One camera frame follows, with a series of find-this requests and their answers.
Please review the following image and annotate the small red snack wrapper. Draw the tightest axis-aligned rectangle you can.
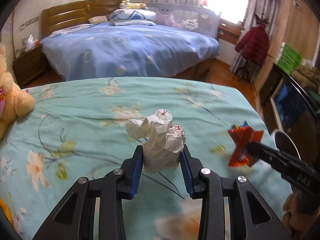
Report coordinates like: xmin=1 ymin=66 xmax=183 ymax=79
xmin=228 ymin=121 xmax=264 ymax=167

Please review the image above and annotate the white paper ball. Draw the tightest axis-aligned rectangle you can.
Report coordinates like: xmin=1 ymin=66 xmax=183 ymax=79
xmin=126 ymin=109 xmax=185 ymax=173

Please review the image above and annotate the black trash bin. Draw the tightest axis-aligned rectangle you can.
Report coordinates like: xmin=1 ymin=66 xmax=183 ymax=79
xmin=270 ymin=129 xmax=301 ymax=160

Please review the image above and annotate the right hand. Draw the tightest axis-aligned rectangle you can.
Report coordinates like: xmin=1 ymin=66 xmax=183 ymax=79
xmin=282 ymin=193 xmax=319 ymax=239

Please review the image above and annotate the black tv cabinet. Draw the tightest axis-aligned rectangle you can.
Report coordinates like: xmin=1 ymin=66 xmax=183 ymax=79
xmin=259 ymin=64 xmax=319 ymax=164

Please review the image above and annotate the floral teal bedspread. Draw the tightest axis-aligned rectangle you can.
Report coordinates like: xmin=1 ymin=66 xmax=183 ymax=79
xmin=1 ymin=77 xmax=291 ymax=239

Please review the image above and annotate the brown folded blanket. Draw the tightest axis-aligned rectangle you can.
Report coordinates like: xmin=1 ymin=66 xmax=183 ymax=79
xmin=291 ymin=65 xmax=319 ymax=92

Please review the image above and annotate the stack of green boxes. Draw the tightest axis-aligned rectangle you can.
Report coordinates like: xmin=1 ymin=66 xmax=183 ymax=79
xmin=276 ymin=42 xmax=302 ymax=75

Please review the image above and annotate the dark red jacket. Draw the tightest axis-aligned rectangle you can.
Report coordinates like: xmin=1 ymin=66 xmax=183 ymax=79
xmin=235 ymin=25 xmax=269 ymax=66

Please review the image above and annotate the beige teddy bear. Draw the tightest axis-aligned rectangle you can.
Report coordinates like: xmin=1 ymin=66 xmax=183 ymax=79
xmin=0 ymin=43 xmax=35 ymax=139

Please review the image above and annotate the wooden window desk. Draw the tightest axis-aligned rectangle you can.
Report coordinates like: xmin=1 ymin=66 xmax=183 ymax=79
xmin=218 ymin=19 xmax=244 ymax=45

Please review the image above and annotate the wooden nightstand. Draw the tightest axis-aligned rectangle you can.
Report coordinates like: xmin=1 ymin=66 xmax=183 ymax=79
xmin=13 ymin=44 xmax=50 ymax=88

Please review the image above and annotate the blue bed quilt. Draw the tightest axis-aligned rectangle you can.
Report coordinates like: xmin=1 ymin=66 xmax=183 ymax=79
xmin=41 ymin=23 xmax=220 ymax=81

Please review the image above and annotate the purple plush toy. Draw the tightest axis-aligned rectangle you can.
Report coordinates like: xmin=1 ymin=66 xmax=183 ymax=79
xmin=154 ymin=14 xmax=183 ymax=29

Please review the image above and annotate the wooden headboard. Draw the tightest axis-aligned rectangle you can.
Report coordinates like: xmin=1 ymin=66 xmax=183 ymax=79
xmin=41 ymin=0 xmax=121 ymax=38

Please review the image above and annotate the blue white pillow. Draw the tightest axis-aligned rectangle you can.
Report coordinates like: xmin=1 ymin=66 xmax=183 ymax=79
xmin=108 ymin=9 xmax=157 ymax=26

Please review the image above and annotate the small yellow plush toy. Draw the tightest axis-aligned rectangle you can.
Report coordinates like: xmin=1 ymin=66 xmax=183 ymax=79
xmin=119 ymin=0 xmax=147 ymax=9

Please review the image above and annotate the white mesh bed rail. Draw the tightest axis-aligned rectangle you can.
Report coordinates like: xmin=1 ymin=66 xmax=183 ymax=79
xmin=147 ymin=2 xmax=220 ymax=39

